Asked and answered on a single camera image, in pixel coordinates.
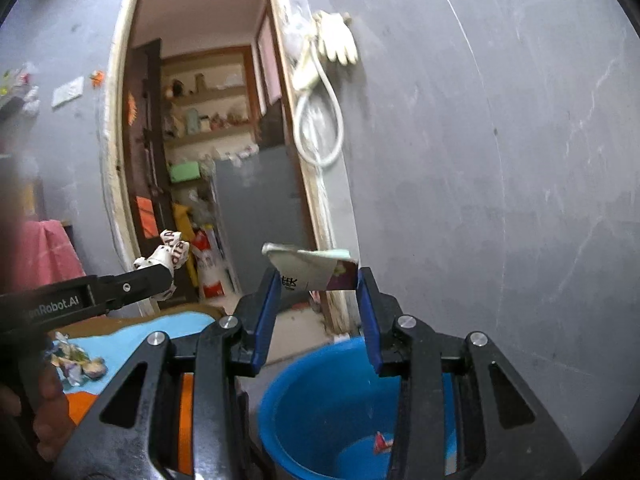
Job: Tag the grey refrigerator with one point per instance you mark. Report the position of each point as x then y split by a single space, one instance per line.
260 210

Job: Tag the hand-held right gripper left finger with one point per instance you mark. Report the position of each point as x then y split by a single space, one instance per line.
264 320

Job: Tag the green box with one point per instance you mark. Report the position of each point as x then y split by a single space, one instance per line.
184 172

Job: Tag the yellow bag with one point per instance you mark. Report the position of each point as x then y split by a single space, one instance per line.
181 220

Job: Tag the wooden door frame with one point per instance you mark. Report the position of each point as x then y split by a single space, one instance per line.
112 160

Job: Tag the blue plastic bucket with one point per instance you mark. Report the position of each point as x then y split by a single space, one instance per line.
320 410

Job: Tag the white gloves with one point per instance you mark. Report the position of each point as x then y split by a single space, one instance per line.
337 35

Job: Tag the brown table cover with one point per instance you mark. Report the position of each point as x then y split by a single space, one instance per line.
100 326

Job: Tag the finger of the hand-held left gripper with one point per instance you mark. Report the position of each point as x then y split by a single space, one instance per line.
135 285

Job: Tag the small red wrapper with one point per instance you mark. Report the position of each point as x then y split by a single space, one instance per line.
384 444

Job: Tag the red and white sack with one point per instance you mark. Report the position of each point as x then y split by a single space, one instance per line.
210 270

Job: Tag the white wrapper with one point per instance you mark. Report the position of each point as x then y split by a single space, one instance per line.
170 255

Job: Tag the white wall switch plate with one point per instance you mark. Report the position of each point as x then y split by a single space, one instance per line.
67 92

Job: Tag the paper carton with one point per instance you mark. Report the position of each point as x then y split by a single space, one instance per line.
312 270

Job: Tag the wooden shelf unit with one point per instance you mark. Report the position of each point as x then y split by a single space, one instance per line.
210 98

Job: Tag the orange wall hook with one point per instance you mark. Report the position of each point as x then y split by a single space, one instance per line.
97 78

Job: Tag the pink checked cloth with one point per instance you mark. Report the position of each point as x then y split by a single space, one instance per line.
47 255

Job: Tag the blue and orange cloth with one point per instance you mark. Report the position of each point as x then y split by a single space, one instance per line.
125 332

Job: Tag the dark wooden door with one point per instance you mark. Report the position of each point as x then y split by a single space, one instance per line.
145 160

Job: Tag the pile of crumpled wrappers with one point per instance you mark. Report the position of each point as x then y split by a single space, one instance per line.
75 360

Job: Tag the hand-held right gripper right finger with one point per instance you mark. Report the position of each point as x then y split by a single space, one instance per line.
369 320

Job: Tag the person's left hand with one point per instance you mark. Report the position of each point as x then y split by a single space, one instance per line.
52 405

